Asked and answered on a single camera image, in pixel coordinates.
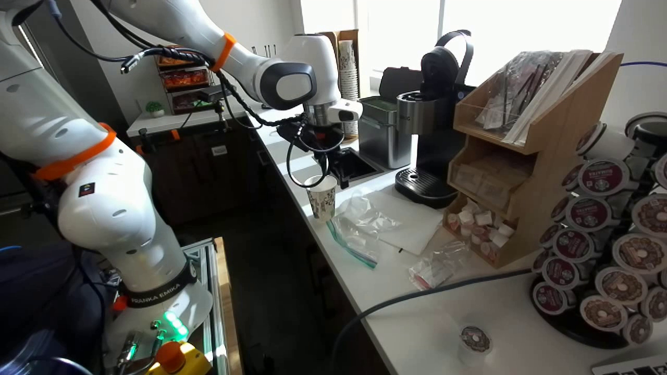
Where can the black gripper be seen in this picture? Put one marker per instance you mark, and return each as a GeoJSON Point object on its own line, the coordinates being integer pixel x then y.
{"type": "Point", "coordinates": [327, 137]}

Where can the patterned white paper cup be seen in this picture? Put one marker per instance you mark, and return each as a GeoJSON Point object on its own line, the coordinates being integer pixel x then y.
{"type": "Point", "coordinates": [323, 202]}

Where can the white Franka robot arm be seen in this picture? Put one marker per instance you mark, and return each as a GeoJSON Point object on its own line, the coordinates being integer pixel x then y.
{"type": "Point", "coordinates": [106, 208]}

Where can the black pod coffee maker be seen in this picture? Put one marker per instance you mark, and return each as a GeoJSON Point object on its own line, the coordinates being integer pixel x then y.
{"type": "Point", "coordinates": [444, 76]}

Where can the white creamer cup pile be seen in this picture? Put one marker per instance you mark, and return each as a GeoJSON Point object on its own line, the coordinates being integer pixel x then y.
{"type": "Point", "coordinates": [482, 221]}

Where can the black coffee pod carousel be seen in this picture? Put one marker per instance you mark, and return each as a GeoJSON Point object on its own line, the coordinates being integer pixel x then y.
{"type": "Point", "coordinates": [612, 236]}

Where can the clear green-seal zip bag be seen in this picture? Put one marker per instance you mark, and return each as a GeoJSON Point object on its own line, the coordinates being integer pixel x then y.
{"type": "Point", "coordinates": [366, 221]}

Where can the stack of paper cups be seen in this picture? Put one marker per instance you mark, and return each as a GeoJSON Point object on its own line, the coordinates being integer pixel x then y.
{"type": "Point", "coordinates": [348, 69]}

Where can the black rectangular container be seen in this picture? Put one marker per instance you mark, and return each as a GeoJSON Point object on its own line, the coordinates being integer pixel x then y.
{"type": "Point", "coordinates": [399, 79]}

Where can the dark wood cabinet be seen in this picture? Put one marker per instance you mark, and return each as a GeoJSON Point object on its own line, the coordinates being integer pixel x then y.
{"type": "Point", "coordinates": [202, 174]}

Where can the small clear packet bag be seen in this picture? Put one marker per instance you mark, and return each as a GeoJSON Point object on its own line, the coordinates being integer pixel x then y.
{"type": "Point", "coordinates": [434, 269]}

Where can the brown sugar packets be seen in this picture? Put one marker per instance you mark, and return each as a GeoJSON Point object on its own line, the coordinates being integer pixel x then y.
{"type": "Point", "coordinates": [481, 182]}

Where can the snack display rack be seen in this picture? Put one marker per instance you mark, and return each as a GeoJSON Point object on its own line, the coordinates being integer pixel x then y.
{"type": "Point", "coordinates": [188, 86]}

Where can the small green round object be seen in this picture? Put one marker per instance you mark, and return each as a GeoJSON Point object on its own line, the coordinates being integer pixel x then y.
{"type": "Point", "coordinates": [156, 109]}

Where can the clear wrapped packet stack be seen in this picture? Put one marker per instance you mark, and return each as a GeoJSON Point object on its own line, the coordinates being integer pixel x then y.
{"type": "Point", "coordinates": [517, 91]}

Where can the wooden condiment organizer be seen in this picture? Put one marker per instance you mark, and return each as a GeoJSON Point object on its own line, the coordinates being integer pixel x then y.
{"type": "Point", "coordinates": [550, 158]}

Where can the yellow orange emergency stop button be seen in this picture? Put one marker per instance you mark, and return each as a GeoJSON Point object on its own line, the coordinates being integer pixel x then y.
{"type": "Point", "coordinates": [170, 356]}

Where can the dark blue bag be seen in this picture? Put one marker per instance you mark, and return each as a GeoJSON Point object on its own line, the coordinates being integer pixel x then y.
{"type": "Point", "coordinates": [42, 299]}

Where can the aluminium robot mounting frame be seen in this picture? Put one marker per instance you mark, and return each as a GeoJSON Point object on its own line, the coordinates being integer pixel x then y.
{"type": "Point", "coordinates": [216, 304]}

